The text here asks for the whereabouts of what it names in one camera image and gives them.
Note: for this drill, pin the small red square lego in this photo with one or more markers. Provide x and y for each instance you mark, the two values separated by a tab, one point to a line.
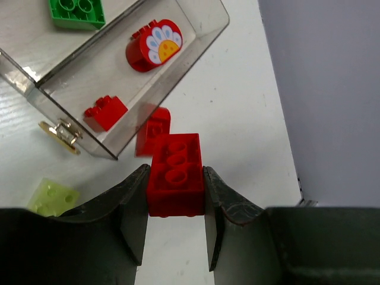
104	114

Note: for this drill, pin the red sloped lego brick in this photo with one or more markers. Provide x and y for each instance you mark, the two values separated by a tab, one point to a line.
156	125

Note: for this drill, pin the middle clear plastic container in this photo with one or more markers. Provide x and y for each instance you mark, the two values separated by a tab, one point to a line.
29	36

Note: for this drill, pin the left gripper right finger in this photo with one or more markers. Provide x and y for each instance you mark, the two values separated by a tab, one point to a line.
247	244

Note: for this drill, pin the clear plastic container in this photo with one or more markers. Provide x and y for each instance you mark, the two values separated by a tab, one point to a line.
29	36
200	22

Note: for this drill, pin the pale yellow-green lego right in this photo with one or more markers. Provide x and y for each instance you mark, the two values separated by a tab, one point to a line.
52	199

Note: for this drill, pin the red long lego brick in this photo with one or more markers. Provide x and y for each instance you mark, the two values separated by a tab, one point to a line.
176	182

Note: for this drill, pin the red rounded flower lego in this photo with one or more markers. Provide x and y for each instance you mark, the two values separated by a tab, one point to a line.
153	45

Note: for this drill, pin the green lego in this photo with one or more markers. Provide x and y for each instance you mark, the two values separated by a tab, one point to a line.
77	14

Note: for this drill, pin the near clear plastic container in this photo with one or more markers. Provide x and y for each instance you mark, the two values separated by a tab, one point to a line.
200	22

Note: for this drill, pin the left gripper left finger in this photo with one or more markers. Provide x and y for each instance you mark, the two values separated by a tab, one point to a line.
98	242

